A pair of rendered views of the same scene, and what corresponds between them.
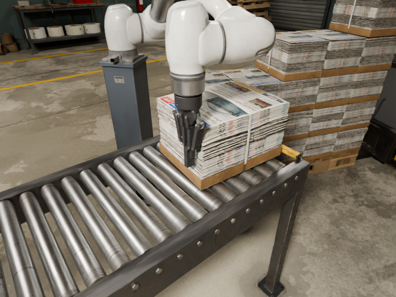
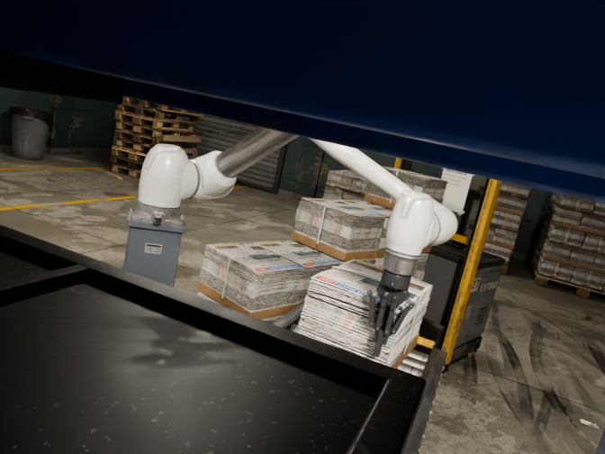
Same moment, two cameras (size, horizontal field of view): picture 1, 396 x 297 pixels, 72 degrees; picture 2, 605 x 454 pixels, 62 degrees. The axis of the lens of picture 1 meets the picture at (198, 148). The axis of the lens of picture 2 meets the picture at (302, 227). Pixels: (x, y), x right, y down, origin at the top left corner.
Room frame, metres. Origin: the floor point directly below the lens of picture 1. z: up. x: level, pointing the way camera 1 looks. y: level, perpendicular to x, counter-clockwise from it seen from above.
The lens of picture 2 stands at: (-0.27, 0.92, 1.46)
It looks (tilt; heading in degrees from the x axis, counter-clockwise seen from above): 12 degrees down; 329
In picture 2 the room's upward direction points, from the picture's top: 12 degrees clockwise
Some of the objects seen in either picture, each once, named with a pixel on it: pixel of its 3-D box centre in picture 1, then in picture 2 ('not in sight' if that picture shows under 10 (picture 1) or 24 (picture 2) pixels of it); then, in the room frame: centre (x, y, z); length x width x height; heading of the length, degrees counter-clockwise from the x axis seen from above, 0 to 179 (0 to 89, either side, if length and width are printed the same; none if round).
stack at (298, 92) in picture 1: (261, 127); (301, 323); (1.87, -0.49, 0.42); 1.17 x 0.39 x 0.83; 108
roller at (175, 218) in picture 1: (147, 191); not in sight; (0.71, 0.17, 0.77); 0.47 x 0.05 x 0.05; 39
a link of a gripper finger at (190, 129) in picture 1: (191, 131); (392, 313); (0.68, 0.02, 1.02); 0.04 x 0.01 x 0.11; 129
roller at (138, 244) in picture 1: (111, 208); not in sight; (0.63, 0.27, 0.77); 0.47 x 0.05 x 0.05; 39
